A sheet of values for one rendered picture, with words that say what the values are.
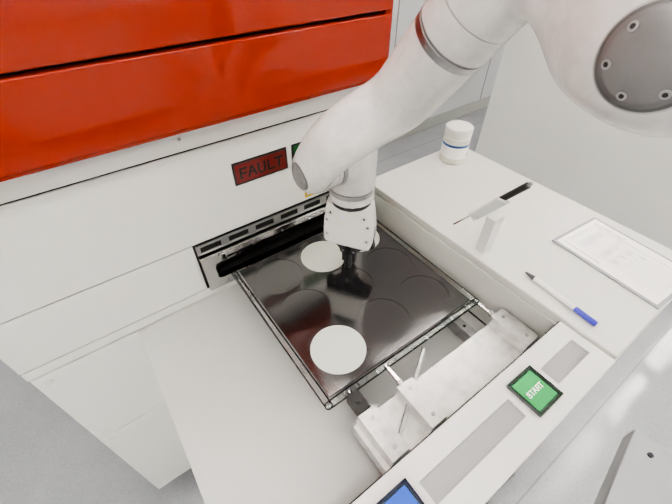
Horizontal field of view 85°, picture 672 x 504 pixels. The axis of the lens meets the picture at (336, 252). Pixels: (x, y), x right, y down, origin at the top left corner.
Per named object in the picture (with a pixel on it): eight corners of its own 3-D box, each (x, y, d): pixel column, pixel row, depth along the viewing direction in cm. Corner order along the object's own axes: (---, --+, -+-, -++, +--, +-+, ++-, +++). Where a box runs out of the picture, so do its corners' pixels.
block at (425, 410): (394, 394, 62) (396, 386, 59) (409, 383, 63) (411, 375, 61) (429, 435, 57) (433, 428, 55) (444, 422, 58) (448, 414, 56)
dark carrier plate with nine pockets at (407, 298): (239, 272, 80) (238, 270, 80) (362, 215, 94) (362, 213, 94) (329, 398, 60) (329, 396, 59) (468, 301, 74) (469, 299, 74)
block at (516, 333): (486, 324, 72) (491, 315, 70) (497, 316, 73) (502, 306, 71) (522, 354, 67) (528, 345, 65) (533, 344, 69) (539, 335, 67)
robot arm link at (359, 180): (345, 205, 62) (384, 186, 67) (346, 131, 53) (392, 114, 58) (316, 183, 67) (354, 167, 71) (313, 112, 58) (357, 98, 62)
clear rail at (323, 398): (230, 274, 80) (229, 270, 79) (236, 271, 81) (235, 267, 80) (327, 413, 58) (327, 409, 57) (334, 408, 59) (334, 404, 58)
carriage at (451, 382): (352, 433, 60) (353, 426, 58) (493, 324, 75) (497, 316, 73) (384, 479, 55) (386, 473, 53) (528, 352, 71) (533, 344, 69)
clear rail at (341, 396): (322, 406, 59) (322, 402, 58) (474, 299, 75) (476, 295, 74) (327, 413, 58) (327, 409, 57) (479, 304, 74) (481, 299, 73)
